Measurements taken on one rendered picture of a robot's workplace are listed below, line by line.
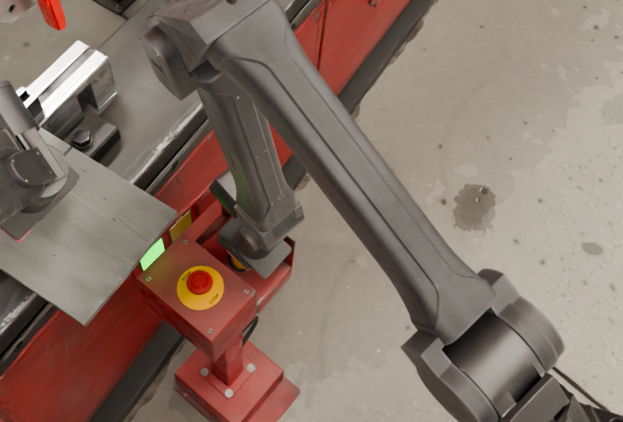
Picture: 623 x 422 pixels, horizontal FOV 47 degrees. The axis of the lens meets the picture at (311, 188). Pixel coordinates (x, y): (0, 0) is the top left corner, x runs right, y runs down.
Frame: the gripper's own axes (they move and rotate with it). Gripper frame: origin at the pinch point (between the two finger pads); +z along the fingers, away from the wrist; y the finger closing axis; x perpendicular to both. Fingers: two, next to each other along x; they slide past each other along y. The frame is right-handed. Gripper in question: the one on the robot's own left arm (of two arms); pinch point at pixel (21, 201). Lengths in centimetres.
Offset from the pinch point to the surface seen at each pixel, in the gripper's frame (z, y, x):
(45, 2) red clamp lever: -14.8, -15.8, -12.9
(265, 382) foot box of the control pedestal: 67, -17, 66
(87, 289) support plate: -5.4, 3.8, 12.9
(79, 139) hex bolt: 11.1, -14.3, -1.0
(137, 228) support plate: -5.2, -5.9, 12.6
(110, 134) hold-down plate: 11.5, -18.2, 1.7
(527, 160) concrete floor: 66, -120, 94
